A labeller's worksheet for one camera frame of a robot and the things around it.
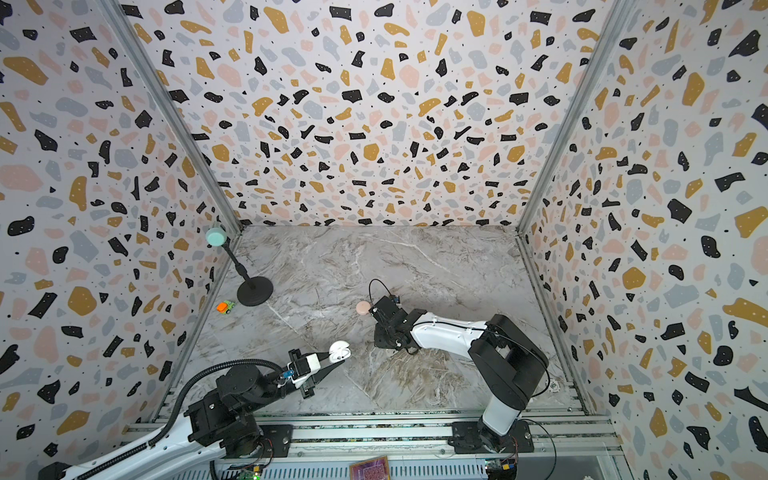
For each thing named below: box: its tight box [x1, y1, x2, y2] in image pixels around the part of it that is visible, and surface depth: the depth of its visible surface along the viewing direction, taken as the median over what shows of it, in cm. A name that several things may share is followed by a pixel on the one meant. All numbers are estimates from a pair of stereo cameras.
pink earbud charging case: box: [356, 300, 371, 315], surface depth 100 cm
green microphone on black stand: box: [206, 227, 274, 307], surface depth 102 cm
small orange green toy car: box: [216, 300, 235, 315], surface depth 97 cm
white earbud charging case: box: [328, 340, 351, 363], surface depth 66 cm
